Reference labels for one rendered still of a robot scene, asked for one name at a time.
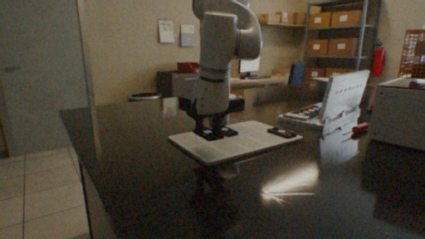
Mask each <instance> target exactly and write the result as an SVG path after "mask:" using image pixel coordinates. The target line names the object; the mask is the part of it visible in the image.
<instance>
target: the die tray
mask: <svg viewBox="0 0 425 239"><path fill-rule="evenodd" d="M227 127H228V128H230V129H234V130H236V131H238V135H234V136H224V139H221V140H214V141H210V142H209V141H207V140H205V139H204V138H202V137H200V136H198V135H196V134H195V133H193V132H191V133H183V134H176V135H173V136H169V141H171V142H172V143H173V144H175V145H177V146H178V147H179V148H181V149H182V150H184V151H186V153H188V154H190V155H191V156H193V157H194V158H196V159H197V160H198V161H200V162H201V163H203V164H205V165H207V166H210V165H214V164H218V163H222V162H225V161H230V160H233V159H237V158H240V157H245V156H247V155H250V154H257V153H259V152H262V151H264V150H270V149H274V148H276V147H279V146H284V145H287V144H291V143H296V142H299V141H301V140H302V139H303V137H302V136H299V135H297V136H296V137H294V138H290V139H285V138H283V137H281V136H276V135H274V134H272V133H267V132H266V130H267V129H270V128H273V127H272V126H268V125H266V124H263V123H260V122H256V121H248V122H241V123H237V124H231V125H227Z"/></svg>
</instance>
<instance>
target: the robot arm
mask: <svg viewBox="0 0 425 239"><path fill-rule="evenodd" d="M250 6H251V0H193V1H192V9H193V14H194V15H195V17H196V18H197V19H198V20H201V21H203V23H202V24H201V26H200V37H201V45H200V60H199V68H198V74H199V75H200V76H199V77H197V79H196V81H195V84H194V87H193V96H192V101H191V105H190V107H189V108H188V110H187V111H186V115H189V117H191V118H192V119H194V120H195V121H196V126H195V132H196V133H197V134H198V135H199V136H203V118H204V115H210V114H215V118H214V119H213V122H212V129H214V130H216V131H217V132H218V133H219V130H220V128H221V121H223V118H224V116H225V115H226V114H227V112H229V111H230V110H231V109H232V106H231V105H230V104H229V102H228V101H229V100H234V99H235V98H236V96H235V95H234V94H230V81H231V66H232V60H242V61H253V60H256V59H258V58H259V56H260V54H261V53H262V34H261V28H260V24H259V22H258V19H257V18H256V16H255V14H254V13H253V12H252V11H251V10H250ZM195 110H197V112H196V115H195V114H193V112H194V111H195ZM199 117H200V118H199Z"/></svg>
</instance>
